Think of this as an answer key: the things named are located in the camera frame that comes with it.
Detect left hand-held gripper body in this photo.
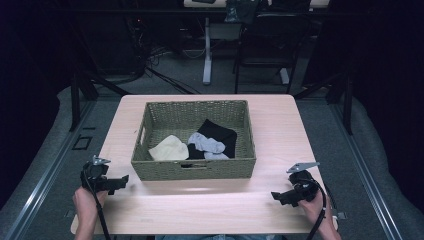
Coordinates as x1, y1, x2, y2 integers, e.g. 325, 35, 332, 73
80, 154, 112, 195

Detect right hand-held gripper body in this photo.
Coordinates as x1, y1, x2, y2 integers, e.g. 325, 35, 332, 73
286, 161, 321, 203

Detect green woven basket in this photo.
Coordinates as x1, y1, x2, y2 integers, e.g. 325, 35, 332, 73
130, 99, 257, 182

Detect cream cloth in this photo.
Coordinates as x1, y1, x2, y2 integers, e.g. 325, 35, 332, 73
148, 134, 190, 162

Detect black cloth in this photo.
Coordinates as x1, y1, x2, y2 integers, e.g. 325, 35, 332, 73
186, 118, 239, 161

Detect grey sock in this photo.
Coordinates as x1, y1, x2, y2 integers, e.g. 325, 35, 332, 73
187, 131, 227, 161

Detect person's right hand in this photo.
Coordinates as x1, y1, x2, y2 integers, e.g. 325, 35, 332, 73
297, 191, 334, 228

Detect person's left hand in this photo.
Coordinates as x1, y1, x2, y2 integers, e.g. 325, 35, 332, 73
72, 185, 110, 225

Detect black metal stand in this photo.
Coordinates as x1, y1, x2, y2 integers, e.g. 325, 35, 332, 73
292, 70, 355, 136
68, 70, 132, 132

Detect black chair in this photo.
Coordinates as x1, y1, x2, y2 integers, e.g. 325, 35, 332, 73
232, 12, 313, 95

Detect white desk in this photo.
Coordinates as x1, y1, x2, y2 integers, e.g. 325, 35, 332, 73
182, 0, 332, 86

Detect dark bag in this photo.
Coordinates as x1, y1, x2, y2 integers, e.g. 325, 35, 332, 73
224, 0, 260, 25

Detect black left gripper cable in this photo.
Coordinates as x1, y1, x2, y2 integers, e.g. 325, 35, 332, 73
83, 169, 113, 240

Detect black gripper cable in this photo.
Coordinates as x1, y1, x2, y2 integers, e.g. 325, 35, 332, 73
299, 178, 330, 240
83, 169, 113, 240

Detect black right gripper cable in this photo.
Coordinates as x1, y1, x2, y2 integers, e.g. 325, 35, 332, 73
299, 178, 330, 240

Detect metal floor rail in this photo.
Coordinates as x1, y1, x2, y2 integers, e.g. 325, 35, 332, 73
2, 99, 98, 240
328, 102, 405, 240

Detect black floor cables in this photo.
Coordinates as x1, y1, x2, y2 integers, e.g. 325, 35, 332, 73
133, 19, 202, 96

